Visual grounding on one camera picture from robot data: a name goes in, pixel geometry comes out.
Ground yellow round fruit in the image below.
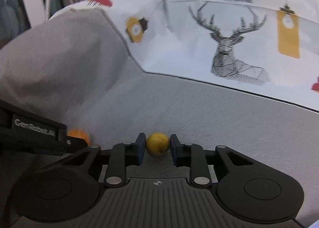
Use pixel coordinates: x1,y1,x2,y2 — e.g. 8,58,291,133
146,132,170,157

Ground small orange mandarin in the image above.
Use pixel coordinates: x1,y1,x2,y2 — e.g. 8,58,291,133
68,129,91,146

